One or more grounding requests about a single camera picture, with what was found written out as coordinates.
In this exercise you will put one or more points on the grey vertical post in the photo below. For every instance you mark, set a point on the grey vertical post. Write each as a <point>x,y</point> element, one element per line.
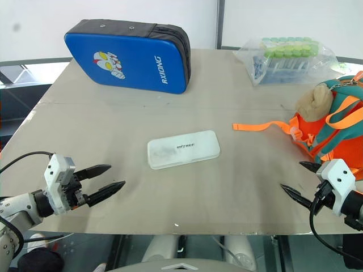
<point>220,22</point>

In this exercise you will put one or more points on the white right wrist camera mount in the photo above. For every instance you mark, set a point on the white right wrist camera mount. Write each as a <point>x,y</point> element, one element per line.
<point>340,177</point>

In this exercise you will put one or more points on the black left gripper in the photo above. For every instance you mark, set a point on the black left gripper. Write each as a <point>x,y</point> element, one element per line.
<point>71,189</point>

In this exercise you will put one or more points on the white rounded robot leg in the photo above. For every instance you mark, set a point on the white rounded robot leg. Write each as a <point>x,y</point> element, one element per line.
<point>241,250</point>
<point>160,248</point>

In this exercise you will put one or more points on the dark metal frame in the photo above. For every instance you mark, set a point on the dark metal frame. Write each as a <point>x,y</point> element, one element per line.
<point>17,72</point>

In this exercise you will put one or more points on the blue cartoon print pad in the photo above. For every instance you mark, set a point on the blue cartoon print pad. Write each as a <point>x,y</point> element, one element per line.
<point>127,59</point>

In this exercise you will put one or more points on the white plastic box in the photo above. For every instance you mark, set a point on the white plastic box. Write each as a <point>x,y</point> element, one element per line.
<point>183,149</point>

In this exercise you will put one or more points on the black rounded shape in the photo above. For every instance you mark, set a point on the black rounded shape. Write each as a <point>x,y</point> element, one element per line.
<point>39,260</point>

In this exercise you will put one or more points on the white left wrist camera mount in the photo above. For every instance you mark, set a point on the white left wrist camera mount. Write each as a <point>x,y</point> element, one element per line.
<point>56,167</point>

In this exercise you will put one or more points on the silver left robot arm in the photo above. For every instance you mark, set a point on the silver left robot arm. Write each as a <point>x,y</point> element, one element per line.
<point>17,208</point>

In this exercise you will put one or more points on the beige plush toy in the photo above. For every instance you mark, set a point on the beige plush toy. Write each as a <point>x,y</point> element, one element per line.
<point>314,102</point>

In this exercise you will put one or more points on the grey robot torso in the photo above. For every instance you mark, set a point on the grey robot torso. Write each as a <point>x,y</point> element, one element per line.
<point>181,266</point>

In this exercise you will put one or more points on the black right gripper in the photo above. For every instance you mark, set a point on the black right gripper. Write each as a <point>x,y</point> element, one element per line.
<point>326,198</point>

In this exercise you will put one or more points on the orange and green backpack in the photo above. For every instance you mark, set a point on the orange and green backpack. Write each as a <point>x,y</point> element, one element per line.
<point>340,133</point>

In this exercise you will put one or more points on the clear bag of green-capped tubes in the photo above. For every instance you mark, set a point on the clear bag of green-capped tubes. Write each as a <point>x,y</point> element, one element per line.
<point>286,61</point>

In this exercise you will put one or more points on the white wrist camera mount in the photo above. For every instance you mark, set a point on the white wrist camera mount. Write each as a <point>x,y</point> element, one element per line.
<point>340,177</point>
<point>56,167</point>

